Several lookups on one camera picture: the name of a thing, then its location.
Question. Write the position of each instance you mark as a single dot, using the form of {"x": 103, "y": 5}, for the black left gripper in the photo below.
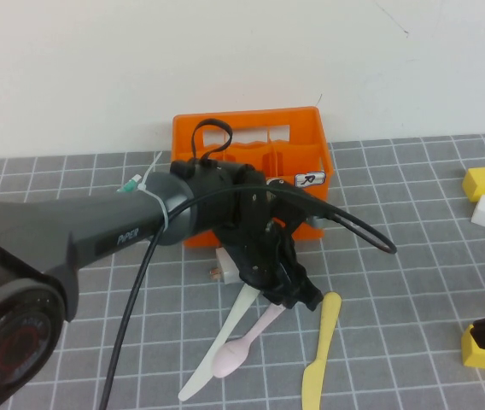
{"x": 259, "y": 252}

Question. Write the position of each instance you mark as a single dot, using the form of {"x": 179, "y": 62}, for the pink plastic spoon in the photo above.
{"x": 229, "y": 359}

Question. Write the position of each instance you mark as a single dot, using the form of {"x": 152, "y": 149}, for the white plastic knife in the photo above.
{"x": 202, "y": 376}

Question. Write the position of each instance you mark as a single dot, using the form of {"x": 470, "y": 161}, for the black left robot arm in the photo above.
{"x": 54, "y": 226}

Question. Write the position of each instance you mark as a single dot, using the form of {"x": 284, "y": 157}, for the orange plastic cutlery holder crate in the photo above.
{"x": 268, "y": 115}

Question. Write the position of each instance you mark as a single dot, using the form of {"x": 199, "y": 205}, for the yellow foam cube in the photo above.
{"x": 481, "y": 181}
{"x": 477, "y": 356}

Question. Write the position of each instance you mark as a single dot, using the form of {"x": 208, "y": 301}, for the yellow plastic knife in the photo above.
{"x": 325, "y": 333}

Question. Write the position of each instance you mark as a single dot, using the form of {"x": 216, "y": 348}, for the white charger plug adapter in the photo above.
{"x": 225, "y": 267}

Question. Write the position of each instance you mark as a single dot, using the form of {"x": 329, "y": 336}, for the grey grid table mat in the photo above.
{"x": 396, "y": 277}

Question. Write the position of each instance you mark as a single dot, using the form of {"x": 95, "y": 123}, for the white zip tie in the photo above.
{"x": 159, "y": 205}

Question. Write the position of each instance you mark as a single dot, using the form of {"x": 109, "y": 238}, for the green white glue stick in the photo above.
{"x": 129, "y": 185}

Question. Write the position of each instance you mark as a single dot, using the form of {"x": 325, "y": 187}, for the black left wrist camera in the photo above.
{"x": 306, "y": 209}

